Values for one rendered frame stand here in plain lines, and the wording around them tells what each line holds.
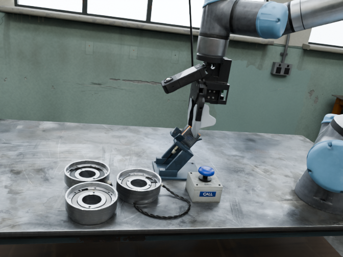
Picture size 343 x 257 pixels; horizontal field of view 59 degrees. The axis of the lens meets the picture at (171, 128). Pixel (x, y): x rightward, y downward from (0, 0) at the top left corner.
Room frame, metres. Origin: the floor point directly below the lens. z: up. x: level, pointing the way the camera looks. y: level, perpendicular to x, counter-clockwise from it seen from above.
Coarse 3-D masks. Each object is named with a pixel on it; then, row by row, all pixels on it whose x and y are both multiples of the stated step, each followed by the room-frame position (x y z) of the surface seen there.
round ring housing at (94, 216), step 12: (72, 192) 0.56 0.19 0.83; (96, 192) 0.57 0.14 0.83; (108, 192) 0.58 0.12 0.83; (72, 204) 0.50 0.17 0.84; (84, 204) 0.52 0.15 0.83; (96, 204) 0.52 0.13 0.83; (72, 216) 0.49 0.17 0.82; (84, 216) 0.49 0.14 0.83; (96, 216) 0.49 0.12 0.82; (108, 216) 0.51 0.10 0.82
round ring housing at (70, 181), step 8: (80, 160) 0.68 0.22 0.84; (88, 160) 0.69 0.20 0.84; (72, 168) 0.66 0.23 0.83; (88, 168) 0.67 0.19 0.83; (104, 168) 0.68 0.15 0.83; (64, 176) 0.61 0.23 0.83; (80, 176) 0.62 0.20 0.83; (88, 176) 0.66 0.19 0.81; (96, 176) 0.63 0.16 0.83; (104, 176) 0.62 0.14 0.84; (72, 184) 0.59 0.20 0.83
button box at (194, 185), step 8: (192, 176) 0.67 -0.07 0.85; (200, 176) 0.67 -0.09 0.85; (208, 176) 0.67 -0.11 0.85; (192, 184) 0.64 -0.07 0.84; (200, 184) 0.64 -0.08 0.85; (208, 184) 0.64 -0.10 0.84; (216, 184) 0.65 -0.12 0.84; (192, 192) 0.63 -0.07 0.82; (200, 192) 0.63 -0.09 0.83; (208, 192) 0.63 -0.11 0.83; (216, 192) 0.64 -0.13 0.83; (192, 200) 0.62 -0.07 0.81; (200, 200) 0.63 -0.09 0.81; (208, 200) 0.63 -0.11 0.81; (216, 200) 0.64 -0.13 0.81
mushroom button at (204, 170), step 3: (201, 168) 0.66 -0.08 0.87; (204, 168) 0.66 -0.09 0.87; (207, 168) 0.66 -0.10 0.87; (210, 168) 0.67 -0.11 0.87; (198, 171) 0.66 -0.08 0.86; (201, 171) 0.65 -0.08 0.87; (204, 171) 0.65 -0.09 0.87; (207, 171) 0.65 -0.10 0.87; (210, 171) 0.65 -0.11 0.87; (213, 171) 0.66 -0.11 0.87; (201, 174) 0.65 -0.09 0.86; (204, 174) 0.65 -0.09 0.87; (207, 174) 0.65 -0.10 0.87; (210, 174) 0.65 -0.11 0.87; (213, 174) 0.65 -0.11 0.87; (204, 177) 0.66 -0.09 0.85; (207, 177) 0.66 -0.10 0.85
